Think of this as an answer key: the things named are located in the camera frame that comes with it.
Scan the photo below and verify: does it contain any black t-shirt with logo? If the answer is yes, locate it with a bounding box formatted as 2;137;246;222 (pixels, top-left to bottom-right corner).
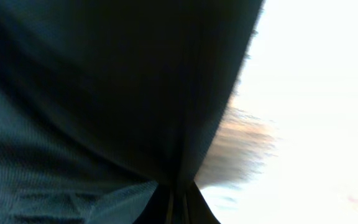
0;0;262;223

